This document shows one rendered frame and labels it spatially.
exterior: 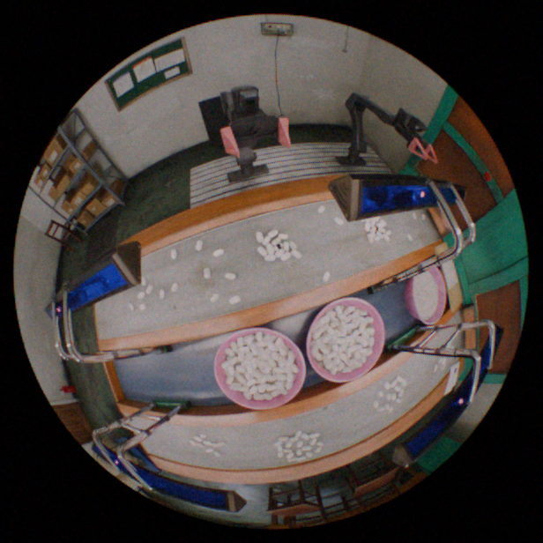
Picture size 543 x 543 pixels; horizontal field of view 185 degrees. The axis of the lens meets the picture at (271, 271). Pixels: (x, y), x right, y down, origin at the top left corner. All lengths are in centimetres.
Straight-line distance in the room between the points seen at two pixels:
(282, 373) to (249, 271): 34
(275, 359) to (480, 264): 100
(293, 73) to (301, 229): 215
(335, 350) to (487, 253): 84
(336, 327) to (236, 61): 239
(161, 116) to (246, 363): 242
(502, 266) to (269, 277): 105
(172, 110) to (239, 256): 208
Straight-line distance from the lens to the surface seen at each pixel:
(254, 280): 55
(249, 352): 55
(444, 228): 99
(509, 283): 99
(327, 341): 55
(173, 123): 243
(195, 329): 56
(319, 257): 58
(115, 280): 33
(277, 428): 66
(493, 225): 94
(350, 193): 27
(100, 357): 49
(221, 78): 227
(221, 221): 64
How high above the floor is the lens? 127
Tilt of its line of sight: 74 degrees down
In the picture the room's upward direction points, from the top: 4 degrees counter-clockwise
